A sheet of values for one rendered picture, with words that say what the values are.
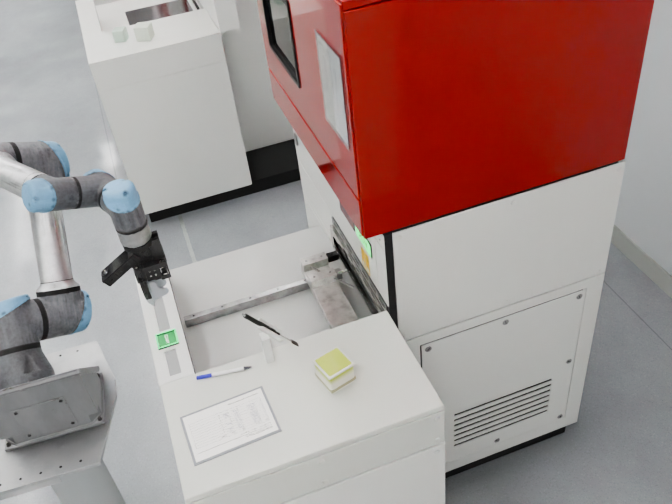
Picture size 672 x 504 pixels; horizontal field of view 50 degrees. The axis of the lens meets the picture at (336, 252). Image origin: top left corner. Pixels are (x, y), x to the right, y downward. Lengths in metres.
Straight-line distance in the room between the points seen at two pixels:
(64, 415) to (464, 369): 1.15
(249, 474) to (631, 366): 1.91
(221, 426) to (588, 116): 1.16
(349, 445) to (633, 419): 1.54
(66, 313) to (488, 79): 1.25
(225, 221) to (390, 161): 2.39
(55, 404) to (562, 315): 1.47
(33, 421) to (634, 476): 1.99
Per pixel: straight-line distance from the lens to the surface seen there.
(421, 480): 1.96
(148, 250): 1.80
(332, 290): 2.15
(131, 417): 3.17
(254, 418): 1.77
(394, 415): 1.73
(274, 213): 3.96
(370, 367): 1.83
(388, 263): 1.85
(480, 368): 2.32
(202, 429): 1.78
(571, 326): 2.41
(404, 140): 1.66
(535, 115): 1.82
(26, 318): 2.07
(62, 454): 2.07
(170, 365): 1.96
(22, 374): 2.03
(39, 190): 1.72
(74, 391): 1.99
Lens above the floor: 2.35
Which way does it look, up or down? 40 degrees down
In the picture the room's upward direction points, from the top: 7 degrees counter-clockwise
